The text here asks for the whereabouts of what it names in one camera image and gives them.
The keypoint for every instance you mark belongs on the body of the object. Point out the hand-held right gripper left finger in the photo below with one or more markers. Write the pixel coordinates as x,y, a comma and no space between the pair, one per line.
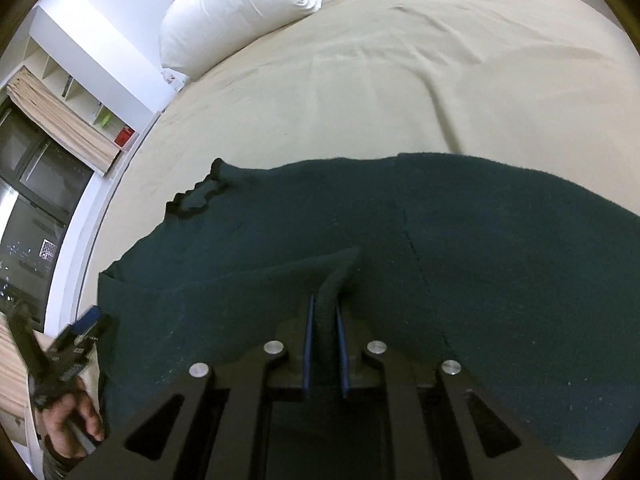
309,342

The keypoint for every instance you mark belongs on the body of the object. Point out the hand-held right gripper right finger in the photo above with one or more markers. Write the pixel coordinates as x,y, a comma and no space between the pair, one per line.
341,352

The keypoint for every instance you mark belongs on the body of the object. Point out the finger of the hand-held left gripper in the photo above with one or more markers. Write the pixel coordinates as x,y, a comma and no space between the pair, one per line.
89,321
25,340

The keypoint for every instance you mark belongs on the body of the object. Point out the dark green sweater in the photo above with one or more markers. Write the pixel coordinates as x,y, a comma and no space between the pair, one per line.
450,235

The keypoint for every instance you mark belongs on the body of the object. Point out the person's left hand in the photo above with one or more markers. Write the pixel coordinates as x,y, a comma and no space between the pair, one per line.
70,422

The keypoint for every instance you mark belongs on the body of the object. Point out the dark window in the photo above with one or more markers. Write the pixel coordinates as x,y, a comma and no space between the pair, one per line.
35,200

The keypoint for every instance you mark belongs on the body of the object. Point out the red box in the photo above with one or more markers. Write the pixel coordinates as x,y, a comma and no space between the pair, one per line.
124,136

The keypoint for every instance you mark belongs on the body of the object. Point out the green bottle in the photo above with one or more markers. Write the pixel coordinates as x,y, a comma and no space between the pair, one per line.
103,120

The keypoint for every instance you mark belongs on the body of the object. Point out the beige window blind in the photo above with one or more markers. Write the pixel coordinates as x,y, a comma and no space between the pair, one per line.
60,120

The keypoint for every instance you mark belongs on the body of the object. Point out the white pillow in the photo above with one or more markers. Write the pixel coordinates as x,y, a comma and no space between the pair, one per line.
230,15

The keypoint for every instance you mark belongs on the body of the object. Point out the white wall shelf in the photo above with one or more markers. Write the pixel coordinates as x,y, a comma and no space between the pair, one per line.
55,67

